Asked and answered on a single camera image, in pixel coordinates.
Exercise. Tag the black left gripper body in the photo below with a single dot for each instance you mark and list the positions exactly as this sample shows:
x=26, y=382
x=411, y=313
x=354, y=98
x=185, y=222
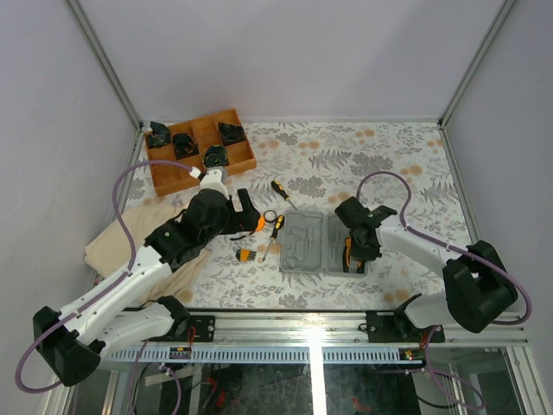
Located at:
x=219, y=230

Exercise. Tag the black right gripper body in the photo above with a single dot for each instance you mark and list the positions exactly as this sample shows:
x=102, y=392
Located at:
x=367, y=252

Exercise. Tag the orange black pliers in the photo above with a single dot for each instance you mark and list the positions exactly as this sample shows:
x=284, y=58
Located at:
x=346, y=258

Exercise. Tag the long yellow black screwdriver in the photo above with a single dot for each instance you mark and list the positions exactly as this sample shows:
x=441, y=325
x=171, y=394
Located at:
x=278, y=225

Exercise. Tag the short yellow black screwdriver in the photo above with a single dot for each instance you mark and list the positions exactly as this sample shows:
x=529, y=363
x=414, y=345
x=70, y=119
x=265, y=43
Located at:
x=279, y=189

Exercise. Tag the grey plastic tool case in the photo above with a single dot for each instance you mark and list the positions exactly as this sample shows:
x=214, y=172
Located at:
x=313, y=243

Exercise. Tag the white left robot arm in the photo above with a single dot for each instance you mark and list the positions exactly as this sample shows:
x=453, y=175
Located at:
x=75, y=339

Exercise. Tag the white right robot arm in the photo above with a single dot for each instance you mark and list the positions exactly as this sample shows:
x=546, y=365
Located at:
x=476, y=289

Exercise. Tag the orange tape measure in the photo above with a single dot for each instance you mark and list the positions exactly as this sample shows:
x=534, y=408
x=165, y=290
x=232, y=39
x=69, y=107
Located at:
x=260, y=224

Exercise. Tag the black tape roll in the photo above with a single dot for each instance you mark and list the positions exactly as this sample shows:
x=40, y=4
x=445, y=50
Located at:
x=270, y=216

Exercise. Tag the orange hex key set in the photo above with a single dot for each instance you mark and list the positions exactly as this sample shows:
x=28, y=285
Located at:
x=245, y=255

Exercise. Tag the dark rolled item centre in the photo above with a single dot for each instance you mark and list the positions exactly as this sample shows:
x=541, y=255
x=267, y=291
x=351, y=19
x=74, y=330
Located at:
x=215, y=156

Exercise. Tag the dark rolled item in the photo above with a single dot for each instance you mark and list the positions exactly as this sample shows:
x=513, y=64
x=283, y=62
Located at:
x=184, y=145
x=160, y=135
x=231, y=133
x=215, y=156

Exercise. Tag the wooden compartment tray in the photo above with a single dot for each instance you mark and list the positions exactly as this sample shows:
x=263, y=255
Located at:
x=215, y=140

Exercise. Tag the dark rolled item back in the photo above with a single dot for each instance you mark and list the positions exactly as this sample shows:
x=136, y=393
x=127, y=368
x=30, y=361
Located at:
x=231, y=133

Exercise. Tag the dark rolled item far left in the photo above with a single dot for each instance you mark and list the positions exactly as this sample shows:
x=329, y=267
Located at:
x=160, y=135

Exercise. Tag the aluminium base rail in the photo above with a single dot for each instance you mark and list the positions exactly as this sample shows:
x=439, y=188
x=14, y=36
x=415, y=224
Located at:
x=274, y=337

